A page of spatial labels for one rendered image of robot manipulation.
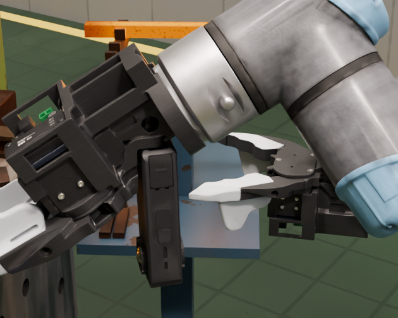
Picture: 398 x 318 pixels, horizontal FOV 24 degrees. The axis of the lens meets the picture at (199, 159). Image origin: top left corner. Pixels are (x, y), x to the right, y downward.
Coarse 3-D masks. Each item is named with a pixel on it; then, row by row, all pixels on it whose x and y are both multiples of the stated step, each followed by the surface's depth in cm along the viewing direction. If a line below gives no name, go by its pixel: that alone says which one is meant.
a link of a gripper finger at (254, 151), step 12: (228, 144) 111; (240, 144) 110; (252, 144) 109; (264, 144) 108; (276, 144) 108; (240, 156) 112; (252, 156) 111; (264, 156) 108; (252, 168) 112; (264, 168) 110
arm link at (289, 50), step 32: (256, 0) 62; (288, 0) 61; (320, 0) 61; (352, 0) 61; (224, 32) 62; (256, 32) 61; (288, 32) 61; (320, 32) 61; (352, 32) 61; (384, 32) 63; (256, 64) 61; (288, 64) 61; (320, 64) 60; (256, 96) 62; (288, 96) 62
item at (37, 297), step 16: (0, 160) 124; (16, 176) 120; (64, 256) 139; (32, 272) 126; (48, 272) 132; (64, 272) 140; (16, 288) 121; (32, 288) 126; (48, 288) 133; (64, 288) 140; (16, 304) 121; (32, 304) 127; (48, 304) 133; (64, 304) 141
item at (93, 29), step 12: (96, 24) 166; (108, 24) 166; (120, 24) 166; (132, 24) 166; (144, 24) 166; (156, 24) 166; (168, 24) 166; (180, 24) 166; (192, 24) 166; (204, 24) 166; (96, 36) 166; (108, 36) 166; (132, 36) 166; (144, 36) 166; (156, 36) 166; (168, 36) 166; (180, 36) 166
